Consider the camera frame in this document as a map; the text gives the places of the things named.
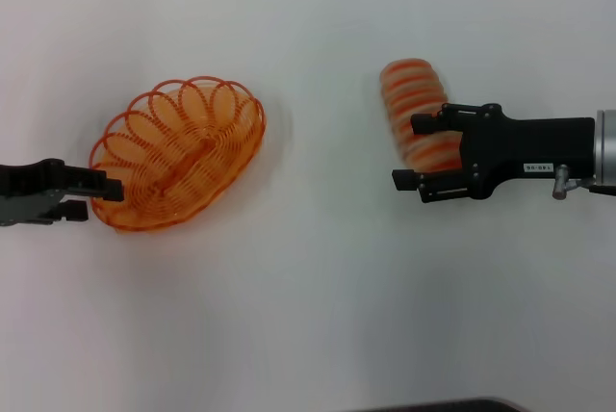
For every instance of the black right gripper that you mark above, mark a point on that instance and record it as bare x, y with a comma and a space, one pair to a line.
524, 152

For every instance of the orange striped bread roll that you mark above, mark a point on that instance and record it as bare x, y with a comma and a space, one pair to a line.
409, 89

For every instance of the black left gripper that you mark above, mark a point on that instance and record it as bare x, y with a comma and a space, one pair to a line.
29, 186

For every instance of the dark rounded robot base edge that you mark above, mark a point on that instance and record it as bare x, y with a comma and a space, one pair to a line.
457, 407

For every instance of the silver elbow connector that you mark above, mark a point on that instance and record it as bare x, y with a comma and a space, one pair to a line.
560, 186

